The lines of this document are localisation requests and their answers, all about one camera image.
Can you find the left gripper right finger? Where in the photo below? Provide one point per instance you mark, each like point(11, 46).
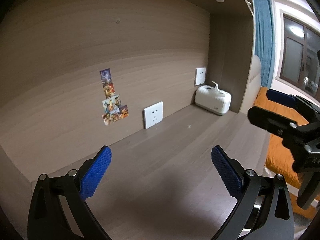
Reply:
point(263, 209)

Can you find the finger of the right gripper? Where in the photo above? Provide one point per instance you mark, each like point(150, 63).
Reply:
point(274, 123)
point(282, 97)

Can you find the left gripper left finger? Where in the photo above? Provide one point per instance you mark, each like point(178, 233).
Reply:
point(47, 219)

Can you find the orange bed duvet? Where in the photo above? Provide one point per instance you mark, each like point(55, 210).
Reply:
point(279, 159)

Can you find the beige padded headboard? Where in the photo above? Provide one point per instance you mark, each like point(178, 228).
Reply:
point(254, 82)

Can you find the dark framed window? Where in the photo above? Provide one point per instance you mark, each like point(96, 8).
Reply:
point(300, 64)

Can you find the white tissue box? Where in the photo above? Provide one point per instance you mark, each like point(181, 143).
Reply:
point(213, 99)

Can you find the blue curtain left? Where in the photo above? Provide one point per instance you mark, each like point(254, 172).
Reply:
point(264, 39)

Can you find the white wall socket right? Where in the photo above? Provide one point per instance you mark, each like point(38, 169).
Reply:
point(200, 76)

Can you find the white wall socket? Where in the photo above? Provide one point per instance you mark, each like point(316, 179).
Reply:
point(153, 115)
point(200, 76)

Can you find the white wall socket left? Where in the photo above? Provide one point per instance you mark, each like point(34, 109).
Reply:
point(153, 115)

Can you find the colourful wall stickers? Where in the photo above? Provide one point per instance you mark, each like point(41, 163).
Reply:
point(114, 110)

